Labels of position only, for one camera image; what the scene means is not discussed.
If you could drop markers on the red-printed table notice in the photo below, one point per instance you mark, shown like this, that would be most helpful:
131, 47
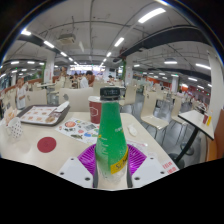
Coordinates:
170, 166

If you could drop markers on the clear snack bag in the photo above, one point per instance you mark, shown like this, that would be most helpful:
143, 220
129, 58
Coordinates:
9, 116

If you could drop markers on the printed sticker sheet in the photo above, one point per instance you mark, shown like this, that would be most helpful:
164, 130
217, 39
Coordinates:
76, 128

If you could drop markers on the green drink bottle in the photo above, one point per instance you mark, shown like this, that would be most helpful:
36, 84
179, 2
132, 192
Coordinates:
111, 140

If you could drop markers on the brown food tray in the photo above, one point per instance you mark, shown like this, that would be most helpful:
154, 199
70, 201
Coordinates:
38, 115

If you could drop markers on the small yellow table stand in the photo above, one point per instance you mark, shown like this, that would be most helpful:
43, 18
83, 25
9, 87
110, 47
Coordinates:
209, 120

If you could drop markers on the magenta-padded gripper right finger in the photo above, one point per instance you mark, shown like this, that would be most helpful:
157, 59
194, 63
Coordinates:
148, 171

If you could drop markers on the ceiling air conditioner unit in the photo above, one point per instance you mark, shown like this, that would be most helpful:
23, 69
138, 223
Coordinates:
66, 38

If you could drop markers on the white paper napkin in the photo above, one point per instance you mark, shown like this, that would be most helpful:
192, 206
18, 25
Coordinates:
62, 106

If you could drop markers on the white crumpled tissue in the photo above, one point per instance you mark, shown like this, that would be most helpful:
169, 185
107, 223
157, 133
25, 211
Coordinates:
132, 130

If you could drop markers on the small red table stand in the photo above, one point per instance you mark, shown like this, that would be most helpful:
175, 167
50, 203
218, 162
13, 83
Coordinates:
205, 118

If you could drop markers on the flat round red coaster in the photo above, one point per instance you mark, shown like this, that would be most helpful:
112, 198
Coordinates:
46, 144

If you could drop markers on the far beige chairs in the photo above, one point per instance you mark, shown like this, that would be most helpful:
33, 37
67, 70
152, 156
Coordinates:
130, 95

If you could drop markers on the orange bench seat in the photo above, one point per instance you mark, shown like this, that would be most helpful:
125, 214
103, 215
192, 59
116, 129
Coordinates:
218, 140

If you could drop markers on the beige side table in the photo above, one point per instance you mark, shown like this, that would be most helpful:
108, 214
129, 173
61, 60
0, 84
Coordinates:
196, 118

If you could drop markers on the beige wooden chair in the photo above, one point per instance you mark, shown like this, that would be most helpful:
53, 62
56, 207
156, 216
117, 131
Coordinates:
148, 106
76, 98
36, 97

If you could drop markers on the red paper cup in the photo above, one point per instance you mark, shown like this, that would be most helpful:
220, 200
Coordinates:
94, 111

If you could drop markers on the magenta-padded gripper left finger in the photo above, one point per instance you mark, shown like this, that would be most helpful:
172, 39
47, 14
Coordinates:
75, 171

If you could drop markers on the person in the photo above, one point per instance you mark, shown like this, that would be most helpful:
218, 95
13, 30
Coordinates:
84, 81
21, 95

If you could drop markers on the ceiling lights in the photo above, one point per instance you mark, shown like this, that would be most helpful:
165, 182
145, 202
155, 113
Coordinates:
151, 15

